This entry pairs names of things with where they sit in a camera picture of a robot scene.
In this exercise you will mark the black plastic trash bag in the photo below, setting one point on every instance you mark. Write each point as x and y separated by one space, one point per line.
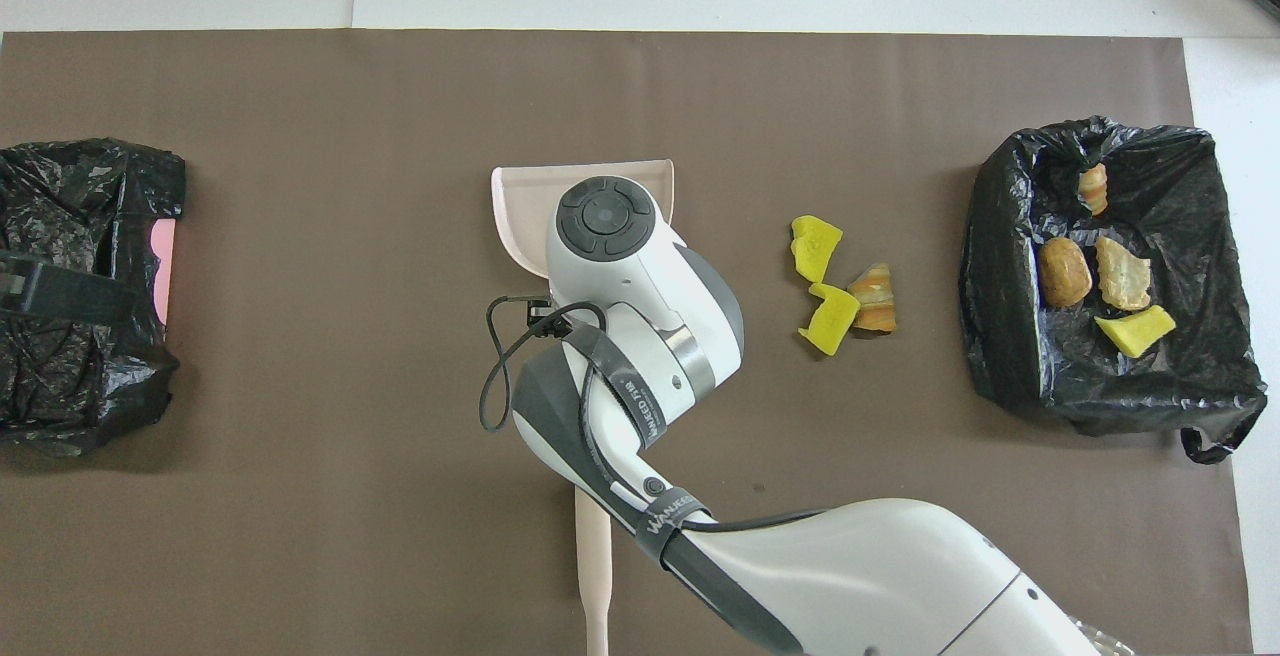
1010 336
80 196

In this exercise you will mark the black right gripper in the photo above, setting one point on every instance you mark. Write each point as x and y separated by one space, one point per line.
541 313

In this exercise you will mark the brown table mat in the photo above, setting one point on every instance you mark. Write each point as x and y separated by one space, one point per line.
300 136

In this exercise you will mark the beige plastic dustpan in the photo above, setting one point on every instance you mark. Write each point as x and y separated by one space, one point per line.
520 206

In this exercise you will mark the yellow sponge piece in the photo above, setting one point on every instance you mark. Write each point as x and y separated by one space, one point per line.
832 321
1135 330
815 246

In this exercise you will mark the pink plastic bin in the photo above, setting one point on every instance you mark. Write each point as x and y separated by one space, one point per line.
163 266

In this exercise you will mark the small orange croissant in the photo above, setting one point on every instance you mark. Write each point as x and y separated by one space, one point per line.
1095 189

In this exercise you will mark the beige hand brush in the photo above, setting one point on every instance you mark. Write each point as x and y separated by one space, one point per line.
592 556

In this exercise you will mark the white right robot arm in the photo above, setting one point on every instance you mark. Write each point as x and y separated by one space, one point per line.
640 276

